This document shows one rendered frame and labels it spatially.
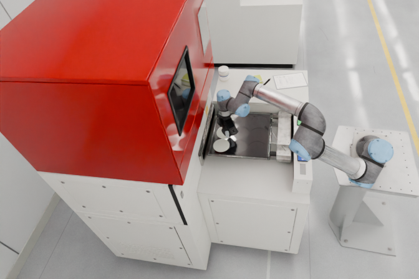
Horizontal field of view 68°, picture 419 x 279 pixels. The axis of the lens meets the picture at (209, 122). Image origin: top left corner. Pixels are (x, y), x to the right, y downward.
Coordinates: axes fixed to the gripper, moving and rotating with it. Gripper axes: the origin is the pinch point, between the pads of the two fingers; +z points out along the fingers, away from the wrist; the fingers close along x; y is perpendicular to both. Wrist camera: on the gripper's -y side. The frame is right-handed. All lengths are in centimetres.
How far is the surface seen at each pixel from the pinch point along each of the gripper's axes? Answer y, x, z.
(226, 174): -15.8, 13.7, 9.3
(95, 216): 6, 91, 14
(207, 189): -18.3, 27.7, 9.3
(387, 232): -79, -80, 90
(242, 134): -2.0, -7.9, 1.4
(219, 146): -1.7, 8.4, 1.4
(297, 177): -47.5, -11.6, -4.8
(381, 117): 0, -171, 91
